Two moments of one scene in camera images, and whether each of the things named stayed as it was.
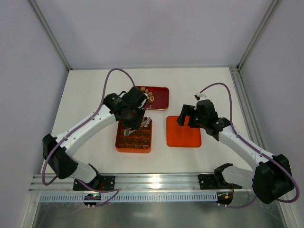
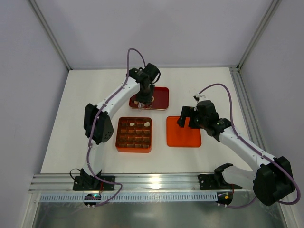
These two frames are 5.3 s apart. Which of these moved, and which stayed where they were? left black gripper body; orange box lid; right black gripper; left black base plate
Moved: left black gripper body
Stayed: orange box lid; right black gripper; left black base plate
